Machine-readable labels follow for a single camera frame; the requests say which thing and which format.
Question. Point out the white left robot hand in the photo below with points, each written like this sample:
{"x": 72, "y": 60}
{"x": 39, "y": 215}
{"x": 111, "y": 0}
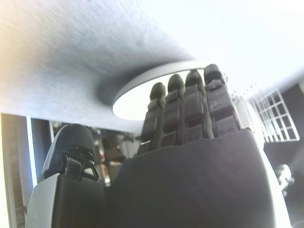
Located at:
{"x": 190, "y": 185}

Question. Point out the white plate with dark rim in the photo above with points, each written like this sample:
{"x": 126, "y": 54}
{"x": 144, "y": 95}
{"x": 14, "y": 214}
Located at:
{"x": 133, "y": 107}

